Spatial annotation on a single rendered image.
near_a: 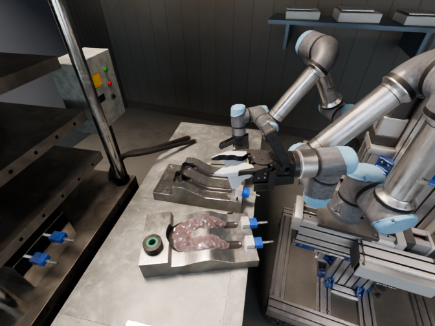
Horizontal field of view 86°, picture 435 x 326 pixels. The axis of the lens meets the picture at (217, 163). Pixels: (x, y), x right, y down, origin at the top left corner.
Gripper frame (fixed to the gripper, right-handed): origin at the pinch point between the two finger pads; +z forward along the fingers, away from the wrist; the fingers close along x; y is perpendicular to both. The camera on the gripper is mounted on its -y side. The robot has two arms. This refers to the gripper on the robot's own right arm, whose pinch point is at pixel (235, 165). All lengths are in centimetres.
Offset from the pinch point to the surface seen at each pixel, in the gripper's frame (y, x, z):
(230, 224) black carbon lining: 1.3, -33.6, 13.2
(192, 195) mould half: -20.5, -22.2, 6.0
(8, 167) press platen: -71, -61, -34
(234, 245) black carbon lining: 4.8, -44.4, 14.6
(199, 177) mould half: -19.5, -10.1, 3.2
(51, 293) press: -67, -77, 18
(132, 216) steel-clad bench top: -52, -35, 13
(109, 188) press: -76, -17, 11
